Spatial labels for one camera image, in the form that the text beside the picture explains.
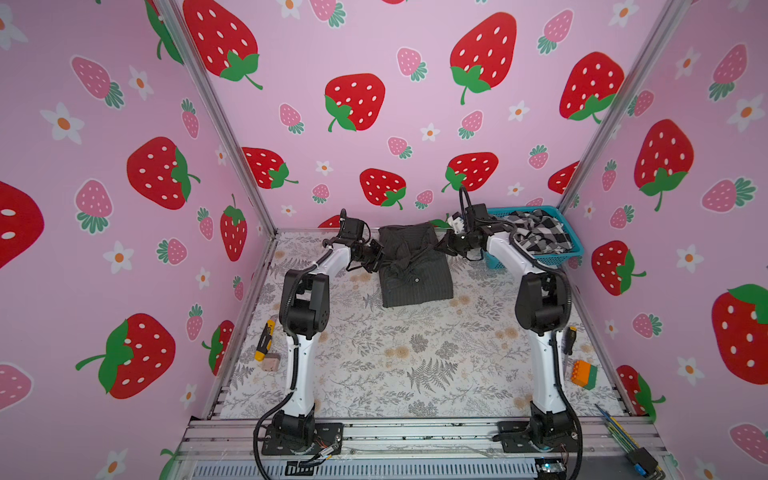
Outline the teal plastic basket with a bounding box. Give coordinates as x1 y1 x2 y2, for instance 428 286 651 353
488 206 583 267

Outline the black white checkered shirt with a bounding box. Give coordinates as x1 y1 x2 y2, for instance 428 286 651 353
505 209 573 255

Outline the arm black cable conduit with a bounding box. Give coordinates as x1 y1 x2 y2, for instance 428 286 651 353
458 185 583 475
251 248 337 480

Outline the orange green toy block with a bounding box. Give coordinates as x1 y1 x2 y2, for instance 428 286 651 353
570 360 598 390

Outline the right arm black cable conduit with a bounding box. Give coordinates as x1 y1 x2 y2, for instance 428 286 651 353
458 185 583 475

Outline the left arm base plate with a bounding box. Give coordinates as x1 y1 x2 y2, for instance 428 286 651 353
259 422 344 456

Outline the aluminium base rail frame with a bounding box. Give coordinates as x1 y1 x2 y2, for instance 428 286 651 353
161 416 681 479

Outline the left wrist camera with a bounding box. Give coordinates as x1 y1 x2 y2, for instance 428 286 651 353
338 217 371 245

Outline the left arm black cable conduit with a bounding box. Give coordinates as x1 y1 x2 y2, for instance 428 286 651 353
251 248 337 480

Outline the yellow black handled tool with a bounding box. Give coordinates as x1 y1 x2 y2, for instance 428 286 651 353
254 320 275 362

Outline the black handled screwdriver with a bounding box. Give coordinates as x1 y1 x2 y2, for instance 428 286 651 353
562 327 578 357

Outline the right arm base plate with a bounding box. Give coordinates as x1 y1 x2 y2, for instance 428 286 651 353
492 421 579 454

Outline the small wooden block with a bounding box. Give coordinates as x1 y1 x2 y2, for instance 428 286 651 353
261 354 281 372

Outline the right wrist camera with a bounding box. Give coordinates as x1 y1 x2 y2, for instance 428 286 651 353
463 203 494 232

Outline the dark grey pinstriped shirt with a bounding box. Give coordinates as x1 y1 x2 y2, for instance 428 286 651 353
378 223 454 308

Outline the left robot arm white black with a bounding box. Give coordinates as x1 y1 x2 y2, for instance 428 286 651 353
273 238 382 445

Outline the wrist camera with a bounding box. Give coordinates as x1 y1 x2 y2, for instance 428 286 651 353
463 203 494 232
338 217 371 245

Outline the coloured ribbon cable with connector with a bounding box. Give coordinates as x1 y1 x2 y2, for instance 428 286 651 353
596 406 664 480

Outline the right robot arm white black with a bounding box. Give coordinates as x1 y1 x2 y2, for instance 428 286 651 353
440 228 578 450

